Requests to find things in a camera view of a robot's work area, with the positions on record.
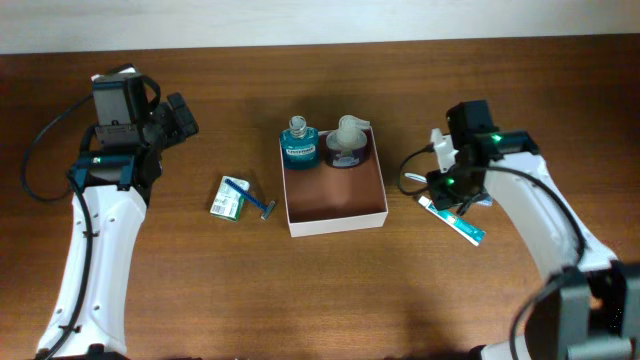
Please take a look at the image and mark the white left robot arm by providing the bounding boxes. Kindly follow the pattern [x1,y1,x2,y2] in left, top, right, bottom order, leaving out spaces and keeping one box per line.
[36,64,199,359]

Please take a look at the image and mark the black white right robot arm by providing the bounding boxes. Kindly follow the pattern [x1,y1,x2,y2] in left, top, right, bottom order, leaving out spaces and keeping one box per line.
[427,100,639,360]

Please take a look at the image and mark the blue disposable razor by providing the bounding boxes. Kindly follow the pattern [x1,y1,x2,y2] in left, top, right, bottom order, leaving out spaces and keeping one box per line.
[224,179,276,220]

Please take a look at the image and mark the green white soap packet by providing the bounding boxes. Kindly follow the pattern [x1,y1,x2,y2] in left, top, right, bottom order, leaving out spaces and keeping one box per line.
[210,176,250,222]

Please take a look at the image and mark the white teal toothpaste tube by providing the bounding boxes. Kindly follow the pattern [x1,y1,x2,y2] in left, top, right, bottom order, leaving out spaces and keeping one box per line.
[418,196,486,246]

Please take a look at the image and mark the purple foam soap bottle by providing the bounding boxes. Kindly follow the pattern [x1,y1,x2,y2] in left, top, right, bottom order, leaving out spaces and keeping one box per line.
[326,115,371,169]

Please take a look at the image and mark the teal mouthwash bottle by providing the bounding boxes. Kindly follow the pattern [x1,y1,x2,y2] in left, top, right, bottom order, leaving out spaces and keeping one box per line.
[280,115,319,170]

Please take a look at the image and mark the blue white toothbrush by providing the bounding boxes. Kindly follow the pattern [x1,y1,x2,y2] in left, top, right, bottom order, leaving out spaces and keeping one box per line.
[404,172,493,207]

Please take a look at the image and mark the white cardboard box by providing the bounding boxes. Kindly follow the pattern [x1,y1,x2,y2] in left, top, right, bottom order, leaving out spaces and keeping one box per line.
[282,130,389,238]

